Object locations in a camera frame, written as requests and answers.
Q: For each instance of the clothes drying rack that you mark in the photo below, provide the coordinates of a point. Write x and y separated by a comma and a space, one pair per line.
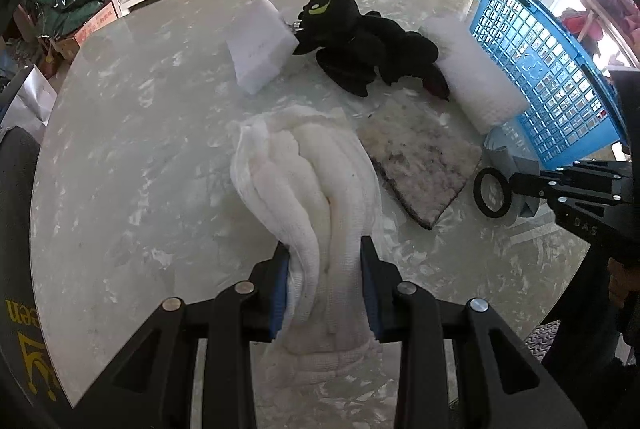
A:
620, 19

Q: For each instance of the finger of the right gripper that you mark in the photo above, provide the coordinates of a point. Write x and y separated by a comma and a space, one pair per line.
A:
598, 205
608, 166

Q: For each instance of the grey fuzzy mat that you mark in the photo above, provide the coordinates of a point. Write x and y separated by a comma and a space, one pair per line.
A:
425, 156

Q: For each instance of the large white foam block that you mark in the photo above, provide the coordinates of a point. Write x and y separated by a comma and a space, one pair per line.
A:
487, 97

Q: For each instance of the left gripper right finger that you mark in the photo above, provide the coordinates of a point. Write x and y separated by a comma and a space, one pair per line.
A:
500, 383

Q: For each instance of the cardboard box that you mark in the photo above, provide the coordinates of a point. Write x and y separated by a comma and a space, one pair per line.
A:
68, 47

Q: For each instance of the white towel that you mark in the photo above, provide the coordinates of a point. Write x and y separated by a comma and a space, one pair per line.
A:
307, 178

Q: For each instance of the white paper bag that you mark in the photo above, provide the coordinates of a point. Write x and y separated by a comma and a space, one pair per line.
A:
27, 102

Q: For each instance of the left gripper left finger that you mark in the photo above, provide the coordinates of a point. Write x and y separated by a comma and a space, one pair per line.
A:
149, 382

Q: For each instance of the grey queen print shirt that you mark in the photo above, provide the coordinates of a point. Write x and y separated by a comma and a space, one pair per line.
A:
31, 396

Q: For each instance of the blue plastic laundry basket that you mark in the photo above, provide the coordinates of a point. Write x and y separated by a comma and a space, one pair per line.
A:
572, 109

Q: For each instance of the light blue plastic container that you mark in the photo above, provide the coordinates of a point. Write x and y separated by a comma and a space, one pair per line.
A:
504, 154

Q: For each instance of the black dragon plush toy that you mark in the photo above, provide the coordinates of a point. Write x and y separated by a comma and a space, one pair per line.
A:
354, 49

